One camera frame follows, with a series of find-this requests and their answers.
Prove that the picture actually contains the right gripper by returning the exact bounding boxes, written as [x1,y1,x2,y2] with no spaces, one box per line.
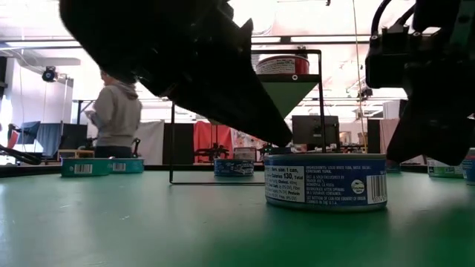
[365,22,475,166]

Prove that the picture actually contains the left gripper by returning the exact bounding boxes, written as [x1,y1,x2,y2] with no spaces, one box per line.
[59,0,294,148]

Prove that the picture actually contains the white green-label can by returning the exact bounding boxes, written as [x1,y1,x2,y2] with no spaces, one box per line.
[426,158,465,179]

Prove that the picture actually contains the red white-label can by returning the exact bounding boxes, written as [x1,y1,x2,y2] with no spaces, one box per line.
[255,54,311,75]

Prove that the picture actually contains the blue fish-print can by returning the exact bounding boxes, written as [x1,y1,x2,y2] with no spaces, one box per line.
[214,158,256,178]

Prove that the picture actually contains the white blue-label can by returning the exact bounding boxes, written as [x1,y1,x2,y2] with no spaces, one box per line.
[263,152,389,212]

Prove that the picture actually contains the silver-lid seafood can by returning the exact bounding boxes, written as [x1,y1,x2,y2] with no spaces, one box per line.
[61,157,113,178]

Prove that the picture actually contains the pink curtain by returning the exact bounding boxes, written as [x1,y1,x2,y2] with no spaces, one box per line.
[379,118,426,166]

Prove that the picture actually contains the floral cloth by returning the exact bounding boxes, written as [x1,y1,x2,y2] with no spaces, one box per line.
[232,128,269,150]

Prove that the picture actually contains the white cylindrical column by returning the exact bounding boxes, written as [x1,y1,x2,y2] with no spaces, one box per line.
[381,99,402,119]

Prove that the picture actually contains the white storage box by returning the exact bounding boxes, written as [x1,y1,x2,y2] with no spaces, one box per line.
[232,147,258,162]

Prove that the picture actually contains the red curtain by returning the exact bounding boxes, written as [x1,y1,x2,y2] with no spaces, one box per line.
[192,119,232,164]

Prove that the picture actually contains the black panel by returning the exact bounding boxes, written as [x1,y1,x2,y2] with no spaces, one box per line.
[61,123,89,149]
[367,118,381,154]

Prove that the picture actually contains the black background robot arms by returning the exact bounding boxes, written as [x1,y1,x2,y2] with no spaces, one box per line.
[194,142,231,161]

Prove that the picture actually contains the black curtain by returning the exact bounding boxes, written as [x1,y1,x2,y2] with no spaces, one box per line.
[162,122,195,166]

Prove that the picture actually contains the black monitor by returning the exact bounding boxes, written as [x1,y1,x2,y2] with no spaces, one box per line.
[291,114,341,146]

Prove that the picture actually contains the white curtain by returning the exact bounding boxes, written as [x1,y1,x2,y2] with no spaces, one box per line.
[135,119,165,166]

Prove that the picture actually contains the person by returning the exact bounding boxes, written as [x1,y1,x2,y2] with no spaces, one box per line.
[84,70,143,159]

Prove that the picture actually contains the teal can silver lid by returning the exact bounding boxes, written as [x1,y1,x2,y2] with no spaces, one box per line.
[110,158,145,174]

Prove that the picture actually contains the green table mat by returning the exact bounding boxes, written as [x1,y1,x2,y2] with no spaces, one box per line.
[0,169,475,267]

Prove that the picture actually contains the wooden background table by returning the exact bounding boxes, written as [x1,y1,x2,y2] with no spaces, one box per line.
[56,148,96,160]

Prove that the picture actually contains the blue-grey curtain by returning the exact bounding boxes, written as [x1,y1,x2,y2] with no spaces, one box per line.
[36,122,63,156]

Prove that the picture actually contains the ceiling light strip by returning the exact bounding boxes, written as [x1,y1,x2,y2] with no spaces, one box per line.
[0,33,372,49]

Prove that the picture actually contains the small background monitor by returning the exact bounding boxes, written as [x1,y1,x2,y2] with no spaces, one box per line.
[15,120,42,145]

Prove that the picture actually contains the red black background robot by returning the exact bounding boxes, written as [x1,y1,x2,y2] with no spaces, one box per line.
[0,123,42,167]

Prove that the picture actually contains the wooden shelf black metal frame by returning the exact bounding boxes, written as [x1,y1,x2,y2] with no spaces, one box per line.
[169,49,327,185]

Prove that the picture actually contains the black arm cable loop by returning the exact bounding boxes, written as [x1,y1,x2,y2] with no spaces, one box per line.
[370,0,416,36]

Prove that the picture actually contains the black metal stand frame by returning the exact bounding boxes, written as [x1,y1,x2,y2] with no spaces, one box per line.
[76,98,96,125]

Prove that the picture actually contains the black metal table frame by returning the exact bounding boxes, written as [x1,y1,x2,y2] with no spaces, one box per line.
[0,164,475,178]

